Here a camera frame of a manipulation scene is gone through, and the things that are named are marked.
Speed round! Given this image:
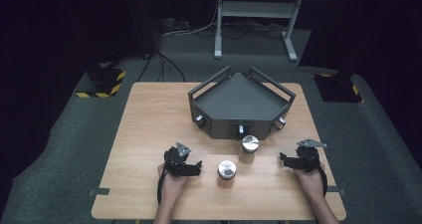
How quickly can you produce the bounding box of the black floor cable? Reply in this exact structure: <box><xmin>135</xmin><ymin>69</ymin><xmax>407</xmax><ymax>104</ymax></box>
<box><xmin>136</xmin><ymin>49</ymin><xmax>187</xmax><ymax>84</ymax></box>

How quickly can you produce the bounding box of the black yellow striped base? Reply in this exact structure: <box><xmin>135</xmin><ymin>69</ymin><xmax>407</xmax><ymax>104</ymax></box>
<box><xmin>313</xmin><ymin>72</ymin><xmax>364</xmax><ymax>105</ymax></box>
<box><xmin>76</xmin><ymin>62</ymin><xmax>127</xmax><ymax>100</ymax></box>

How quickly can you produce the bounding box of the left hand-held gripper black cable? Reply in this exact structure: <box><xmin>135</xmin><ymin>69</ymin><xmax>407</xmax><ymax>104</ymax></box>
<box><xmin>156</xmin><ymin>165</ymin><xmax>167</xmax><ymax>205</ymax></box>

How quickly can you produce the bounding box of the person's left hand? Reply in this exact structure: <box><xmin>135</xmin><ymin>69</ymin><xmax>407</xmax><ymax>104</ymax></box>
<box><xmin>157</xmin><ymin>163</ymin><xmax>187</xmax><ymax>202</ymax></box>

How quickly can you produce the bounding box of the right hand-held gripper black cable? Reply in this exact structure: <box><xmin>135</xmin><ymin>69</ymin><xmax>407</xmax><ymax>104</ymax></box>
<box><xmin>317</xmin><ymin>163</ymin><xmax>329</xmax><ymax>196</ymax></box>

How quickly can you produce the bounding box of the grey metal stand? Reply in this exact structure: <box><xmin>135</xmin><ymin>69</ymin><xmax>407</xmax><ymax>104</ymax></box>
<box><xmin>213</xmin><ymin>0</ymin><xmax>309</xmax><ymax>63</ymax></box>

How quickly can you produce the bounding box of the red sauce jar silver lid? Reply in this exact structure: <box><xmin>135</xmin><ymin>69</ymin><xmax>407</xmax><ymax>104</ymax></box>
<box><xmin>216</xmin><ymin>159</ymin><xmax>238</xmax><ymax>189</ymax></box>

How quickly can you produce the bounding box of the dark curtain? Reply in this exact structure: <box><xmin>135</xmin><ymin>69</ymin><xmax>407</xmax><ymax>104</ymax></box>
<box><xmin>0</xmin><ymin>0</ymin><xmax>157</xmax><ymax>86</ymax></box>
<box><xmin>298</xmin><ymin>0</ymin><xmax>422</xmax><ymax>76</ymax></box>

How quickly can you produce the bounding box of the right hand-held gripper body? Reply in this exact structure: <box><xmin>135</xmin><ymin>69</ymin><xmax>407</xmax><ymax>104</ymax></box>
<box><xmin>296</xmin><ymin>137</ymin><xmax>328</xmax><ymax>174</ymax></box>

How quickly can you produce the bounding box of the person's right hand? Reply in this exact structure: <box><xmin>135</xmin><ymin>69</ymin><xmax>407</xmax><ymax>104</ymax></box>
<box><xmin>293</xmin><ymin>166</ymin><xmax>325</xmax><ymax>201</ymax></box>

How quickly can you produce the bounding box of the dark grey corner rack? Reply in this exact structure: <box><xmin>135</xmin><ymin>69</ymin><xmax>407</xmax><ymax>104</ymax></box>
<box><xmin>187</xmin><ymin>65</ymin><xmax>298</xmax><ymax>141</ymax></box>

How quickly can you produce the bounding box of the power strip with plugs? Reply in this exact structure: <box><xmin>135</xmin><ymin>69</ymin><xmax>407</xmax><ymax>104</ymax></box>
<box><xmin>161</xmin><ymin>17</ymin><xmax>193</xmax><ymax>33</ymax></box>

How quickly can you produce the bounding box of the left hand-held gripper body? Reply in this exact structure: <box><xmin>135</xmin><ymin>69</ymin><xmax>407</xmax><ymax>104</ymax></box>
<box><xmin>163</xmin><ymin>141</ymin><xmax>193</xmax><ymax>178</ymax></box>

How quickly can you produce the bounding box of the brown sauce jar silver lid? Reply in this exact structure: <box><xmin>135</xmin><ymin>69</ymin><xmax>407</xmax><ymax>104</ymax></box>
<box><xmin>239</xmin><ymin>134</ymin><xmax>261</xmax><ymax>165</ymax></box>

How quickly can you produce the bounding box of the hand-held gripper black cable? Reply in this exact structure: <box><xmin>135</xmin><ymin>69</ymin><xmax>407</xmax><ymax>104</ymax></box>
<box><xmin>156</xmin><ymin>165</ymin><xmax>167</xmax><ymax>205</ymax></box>
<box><xmin>317</xmin><ymin>163</ymin><xmax>329</xmax><ymax>196</ymax></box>

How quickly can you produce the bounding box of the grey tape strip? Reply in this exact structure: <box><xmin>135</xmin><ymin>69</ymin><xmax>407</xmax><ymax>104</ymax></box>
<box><xmin>88</xmin><ymin>187</ymin><xmax>110</xmax><ymax>197</ymax></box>
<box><xmin>324</xmin><ymin>185</ymin><xmax>347</xmax><ymax>196</ymax></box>

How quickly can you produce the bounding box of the white floor cable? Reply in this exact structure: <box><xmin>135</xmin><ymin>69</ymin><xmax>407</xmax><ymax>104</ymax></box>
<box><xmin>161</xmin><ymin>0</ymin><xmax>219</xmax><ymax>38</ymax></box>

